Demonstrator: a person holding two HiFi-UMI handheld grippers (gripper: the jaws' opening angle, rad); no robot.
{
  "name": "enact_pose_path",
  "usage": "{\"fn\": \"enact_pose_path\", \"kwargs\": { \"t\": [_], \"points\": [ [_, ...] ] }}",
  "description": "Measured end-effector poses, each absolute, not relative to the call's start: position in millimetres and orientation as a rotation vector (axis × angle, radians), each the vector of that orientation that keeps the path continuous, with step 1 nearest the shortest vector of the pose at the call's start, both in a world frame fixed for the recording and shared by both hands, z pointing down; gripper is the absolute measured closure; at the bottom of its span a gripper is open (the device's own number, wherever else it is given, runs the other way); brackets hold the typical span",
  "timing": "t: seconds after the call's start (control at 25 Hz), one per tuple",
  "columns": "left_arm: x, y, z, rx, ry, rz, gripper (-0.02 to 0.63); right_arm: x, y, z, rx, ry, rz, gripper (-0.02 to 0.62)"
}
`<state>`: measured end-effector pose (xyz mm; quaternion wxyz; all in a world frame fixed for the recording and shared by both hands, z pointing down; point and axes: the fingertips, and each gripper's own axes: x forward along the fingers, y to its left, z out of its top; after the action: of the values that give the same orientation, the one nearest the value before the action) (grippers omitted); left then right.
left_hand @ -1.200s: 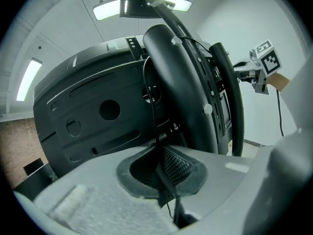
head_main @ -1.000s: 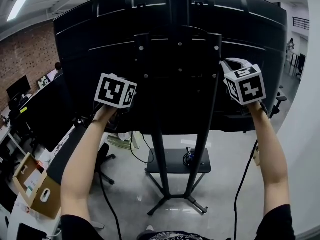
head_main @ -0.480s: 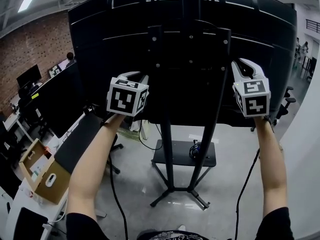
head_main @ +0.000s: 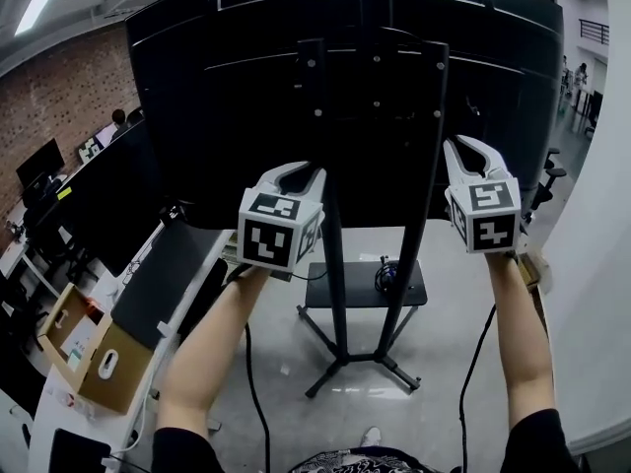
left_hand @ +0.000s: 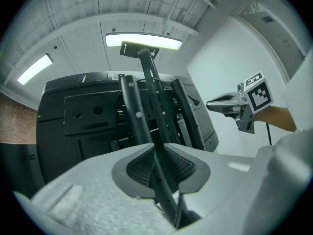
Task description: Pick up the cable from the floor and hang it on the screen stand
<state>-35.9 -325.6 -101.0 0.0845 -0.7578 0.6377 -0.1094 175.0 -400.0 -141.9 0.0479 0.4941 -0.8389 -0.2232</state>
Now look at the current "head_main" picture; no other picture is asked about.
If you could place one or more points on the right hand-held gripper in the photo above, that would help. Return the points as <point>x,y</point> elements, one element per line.
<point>493,232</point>

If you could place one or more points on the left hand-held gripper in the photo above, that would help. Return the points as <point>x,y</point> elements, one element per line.
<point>266,239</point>

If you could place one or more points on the black screen stand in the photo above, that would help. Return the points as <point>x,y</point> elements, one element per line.
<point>340,284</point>

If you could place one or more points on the person's left forearm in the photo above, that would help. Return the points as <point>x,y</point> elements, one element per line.
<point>212,348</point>

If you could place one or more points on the person's right forearm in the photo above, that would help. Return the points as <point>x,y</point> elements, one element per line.
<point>520,333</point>

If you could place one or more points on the large black screen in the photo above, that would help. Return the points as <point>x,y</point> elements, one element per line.
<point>236,91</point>

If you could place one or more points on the black office chair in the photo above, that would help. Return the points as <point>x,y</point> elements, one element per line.
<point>548,175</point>

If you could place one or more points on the black desk mat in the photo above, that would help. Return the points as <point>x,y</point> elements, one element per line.
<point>162,284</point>

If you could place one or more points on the black metal railing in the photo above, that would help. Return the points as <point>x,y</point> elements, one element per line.
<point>594,31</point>

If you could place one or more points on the black desk partition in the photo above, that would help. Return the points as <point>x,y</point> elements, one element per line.
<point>108,205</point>

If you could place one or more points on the monitor showing checker pattern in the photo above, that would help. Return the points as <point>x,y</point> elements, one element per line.
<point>90,150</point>

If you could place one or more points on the black computer monitor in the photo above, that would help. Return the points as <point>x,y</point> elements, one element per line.
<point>40,163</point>

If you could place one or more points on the open cardboard box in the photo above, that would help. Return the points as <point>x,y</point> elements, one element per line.
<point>113,362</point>

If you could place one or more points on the person's white shoe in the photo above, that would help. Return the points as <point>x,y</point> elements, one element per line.
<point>371,436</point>

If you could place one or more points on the person's black patterned shirt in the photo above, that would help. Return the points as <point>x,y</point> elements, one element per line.
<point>542,446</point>

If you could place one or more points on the ceiling strip light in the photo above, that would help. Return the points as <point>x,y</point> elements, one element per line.
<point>35,3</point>

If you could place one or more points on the black tablet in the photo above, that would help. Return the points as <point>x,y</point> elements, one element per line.
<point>79,453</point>

